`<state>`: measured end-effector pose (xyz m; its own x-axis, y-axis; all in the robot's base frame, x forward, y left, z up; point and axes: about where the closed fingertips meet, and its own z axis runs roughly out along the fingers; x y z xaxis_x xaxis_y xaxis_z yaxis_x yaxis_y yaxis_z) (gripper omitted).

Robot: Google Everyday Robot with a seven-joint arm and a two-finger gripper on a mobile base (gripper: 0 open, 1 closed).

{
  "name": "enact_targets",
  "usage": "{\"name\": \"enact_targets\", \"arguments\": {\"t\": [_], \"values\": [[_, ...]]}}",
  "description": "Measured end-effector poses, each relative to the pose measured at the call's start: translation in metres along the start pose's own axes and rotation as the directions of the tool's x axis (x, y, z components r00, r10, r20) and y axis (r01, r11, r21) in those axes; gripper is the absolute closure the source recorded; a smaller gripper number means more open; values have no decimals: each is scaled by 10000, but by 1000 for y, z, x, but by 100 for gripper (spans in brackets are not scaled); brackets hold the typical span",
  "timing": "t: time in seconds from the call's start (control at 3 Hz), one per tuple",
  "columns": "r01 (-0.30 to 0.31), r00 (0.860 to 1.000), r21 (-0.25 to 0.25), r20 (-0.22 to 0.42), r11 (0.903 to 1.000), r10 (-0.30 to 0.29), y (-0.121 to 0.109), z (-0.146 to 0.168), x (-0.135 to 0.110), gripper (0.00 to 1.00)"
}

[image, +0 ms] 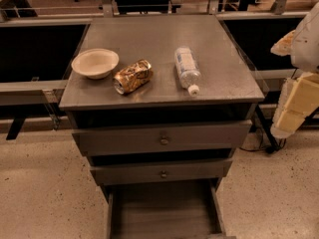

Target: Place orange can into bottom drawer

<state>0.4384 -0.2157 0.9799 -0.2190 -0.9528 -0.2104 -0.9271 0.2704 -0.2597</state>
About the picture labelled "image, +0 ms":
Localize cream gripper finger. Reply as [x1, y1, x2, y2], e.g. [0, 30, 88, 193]
[270, 110, 305, 138]
[270, 30, 295, 56]

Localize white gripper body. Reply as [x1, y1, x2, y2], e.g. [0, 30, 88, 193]
[283, 73, 319, 117]

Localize orange soda can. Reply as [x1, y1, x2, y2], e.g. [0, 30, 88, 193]
[113, 59, 154, 95]

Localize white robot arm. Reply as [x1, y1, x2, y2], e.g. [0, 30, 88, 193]
[270, 3, 319, 138]

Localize grey top drawer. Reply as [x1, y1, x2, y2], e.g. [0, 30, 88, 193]
[73, 119, 252, 156]

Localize grey middle drawer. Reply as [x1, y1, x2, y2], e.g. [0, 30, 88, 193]
[91, 158, 232, 185]

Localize grey drawer cabinet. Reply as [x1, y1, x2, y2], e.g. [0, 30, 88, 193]
[59, 14, 266, 239]

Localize grey open bottom drawer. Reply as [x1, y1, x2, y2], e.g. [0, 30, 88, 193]
[106, 179, 236, 239]

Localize clear plastic water bottle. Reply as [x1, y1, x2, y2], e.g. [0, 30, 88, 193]
[174, 47, 201, 97]

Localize white paper bowl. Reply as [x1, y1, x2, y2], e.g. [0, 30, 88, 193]
[71, 49, 120, 80]

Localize black floor cable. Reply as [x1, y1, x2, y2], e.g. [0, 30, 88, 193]
[239, 68, 298, 154]

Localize grey metal railing frame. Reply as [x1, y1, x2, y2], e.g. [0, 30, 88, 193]
[1, 0, 317, 139]

